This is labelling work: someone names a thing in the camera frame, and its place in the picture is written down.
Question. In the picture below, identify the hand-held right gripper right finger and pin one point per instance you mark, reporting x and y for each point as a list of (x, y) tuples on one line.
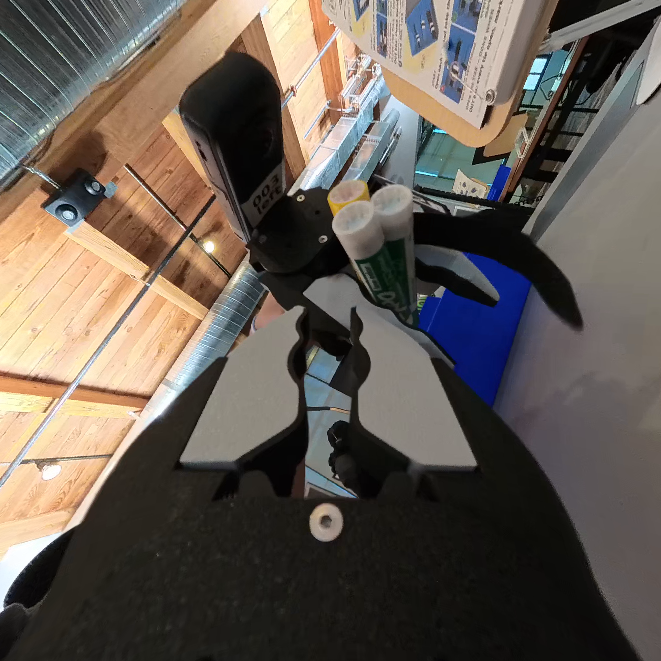
[(413, 408)]

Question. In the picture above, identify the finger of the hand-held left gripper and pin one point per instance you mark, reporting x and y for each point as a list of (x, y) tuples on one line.
[(330, 294)]

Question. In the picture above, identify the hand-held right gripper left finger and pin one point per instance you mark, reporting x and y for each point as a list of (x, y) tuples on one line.
[(248, 403)]

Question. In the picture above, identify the green marker with white cap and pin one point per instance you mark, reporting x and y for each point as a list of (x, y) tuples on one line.
[(395, 211), (361, 242)]

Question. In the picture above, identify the blue box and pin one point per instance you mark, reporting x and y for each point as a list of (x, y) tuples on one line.
[(475, 341)]

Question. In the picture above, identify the yellow marker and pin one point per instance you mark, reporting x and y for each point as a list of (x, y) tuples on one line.
[(347, 192)]

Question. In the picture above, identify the ceiling spotlight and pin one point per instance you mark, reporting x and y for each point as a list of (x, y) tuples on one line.
[(49, 470), (208, 247)]

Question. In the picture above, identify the metal ceiling rod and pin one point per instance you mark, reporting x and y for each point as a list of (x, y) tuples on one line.
[(103, 341)]

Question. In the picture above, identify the wooden board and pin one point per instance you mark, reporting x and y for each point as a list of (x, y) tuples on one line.
[(465, 131)]

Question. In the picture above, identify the printed instruction sheet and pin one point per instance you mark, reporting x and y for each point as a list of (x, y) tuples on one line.
[(439, 46)]

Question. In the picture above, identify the black track light rail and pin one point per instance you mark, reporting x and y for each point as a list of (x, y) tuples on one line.
[(170, 211)]

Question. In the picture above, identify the black ceiling bracket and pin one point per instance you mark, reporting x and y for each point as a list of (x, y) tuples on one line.
[(77, 199)]

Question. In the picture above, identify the large silver air duct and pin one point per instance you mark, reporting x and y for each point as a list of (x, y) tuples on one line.
[(67, 57)]

